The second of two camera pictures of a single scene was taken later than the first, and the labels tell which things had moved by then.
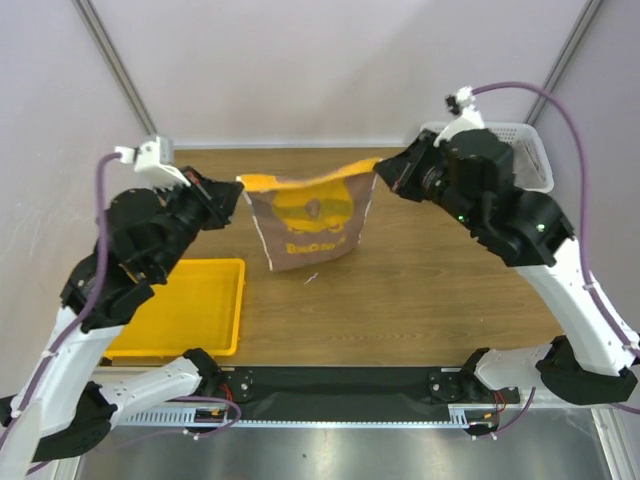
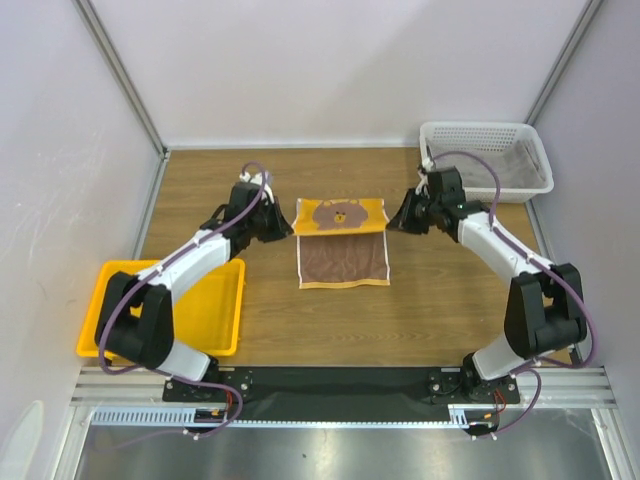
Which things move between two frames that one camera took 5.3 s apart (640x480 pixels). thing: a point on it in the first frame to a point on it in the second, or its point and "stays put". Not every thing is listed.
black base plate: (357, 393) stays put
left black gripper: (217, 197) to (280, 227)
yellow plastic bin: (198, 306) stays put
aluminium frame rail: (91, 15) stays put
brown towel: (303, 218) to (342, 242)
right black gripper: (410, 171) to (415, 211)
